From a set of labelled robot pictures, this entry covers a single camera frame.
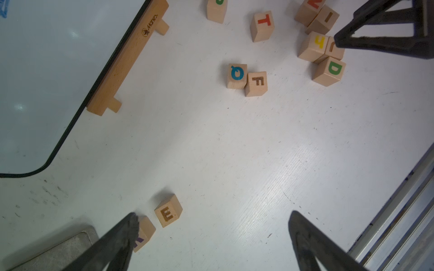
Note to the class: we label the wooden block brown J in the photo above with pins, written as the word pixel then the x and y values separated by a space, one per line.
pixel 331 51

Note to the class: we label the wooden block letter F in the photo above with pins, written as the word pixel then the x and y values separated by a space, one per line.
pixel 256 85

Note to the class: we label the wooden block letter D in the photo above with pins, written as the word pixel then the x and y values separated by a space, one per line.
pixel 329 71

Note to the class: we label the wooden block letter R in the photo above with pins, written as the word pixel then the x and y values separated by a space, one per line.
pixel 146 231

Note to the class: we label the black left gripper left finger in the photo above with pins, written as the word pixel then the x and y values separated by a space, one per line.
pixel 113 251

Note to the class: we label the wooden block letter Q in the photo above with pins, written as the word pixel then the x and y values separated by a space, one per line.
pixel 237 76

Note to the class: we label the wooden block letter E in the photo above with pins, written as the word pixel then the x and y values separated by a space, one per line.
pixel 169 210

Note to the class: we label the wooden whiteboard stand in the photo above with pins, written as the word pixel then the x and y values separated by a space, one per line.
pixel 148 20

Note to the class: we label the wooden block letter I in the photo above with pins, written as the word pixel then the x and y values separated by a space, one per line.
pixel 324 21

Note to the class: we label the grey whiteboard eraser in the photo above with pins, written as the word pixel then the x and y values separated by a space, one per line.
pixel 61 255

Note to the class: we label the wooden block letter T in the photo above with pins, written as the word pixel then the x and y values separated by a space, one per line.
pixel 262 26

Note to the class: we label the wooden block yellow letter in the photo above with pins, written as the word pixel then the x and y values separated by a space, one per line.
pixel 313 47

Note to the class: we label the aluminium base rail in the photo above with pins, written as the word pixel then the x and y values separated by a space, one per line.
pixel 401 235

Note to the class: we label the wooden block letter P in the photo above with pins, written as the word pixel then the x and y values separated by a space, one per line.
pixel 216 10

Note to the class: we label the whiteboard with RED written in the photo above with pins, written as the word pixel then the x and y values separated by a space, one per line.
pixel 53 55

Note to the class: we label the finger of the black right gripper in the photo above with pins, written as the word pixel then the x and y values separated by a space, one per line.
pixel 420 15

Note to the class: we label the wooden block letter N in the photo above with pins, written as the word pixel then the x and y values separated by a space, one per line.
pixel 308 10

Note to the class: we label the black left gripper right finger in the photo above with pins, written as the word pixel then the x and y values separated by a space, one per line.
pixel 311 246

